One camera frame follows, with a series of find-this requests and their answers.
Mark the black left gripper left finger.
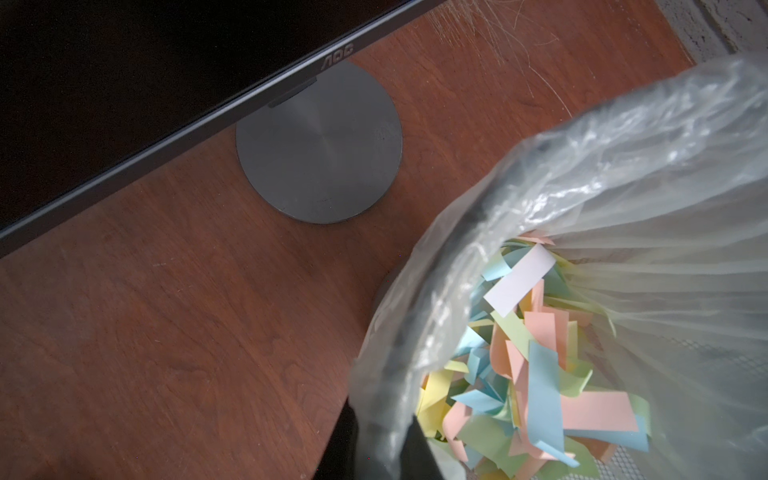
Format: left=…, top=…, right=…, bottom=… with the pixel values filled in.
left=313, top=400, right=358, bottom=480

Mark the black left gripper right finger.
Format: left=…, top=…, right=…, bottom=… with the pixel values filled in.
left=400, top=416, right=444, bottom=480

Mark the mesh waste bin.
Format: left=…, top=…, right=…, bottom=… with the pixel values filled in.
left=585, top=335, right=767, bottom=479

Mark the clear plastic bin liner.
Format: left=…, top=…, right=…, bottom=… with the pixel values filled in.
left=348, top=53, right=767, bottom=479

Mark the pile of coloured sticky notes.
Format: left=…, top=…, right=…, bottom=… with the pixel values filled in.
left=416, top=234, right=651, bottom=479

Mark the round grey monitor stand base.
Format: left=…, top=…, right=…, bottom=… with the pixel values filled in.
left=236, top=61, right=403, bottom=224

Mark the black AOC monitor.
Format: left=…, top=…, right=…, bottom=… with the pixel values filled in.
left=1, top=1, right=434, bottom=254

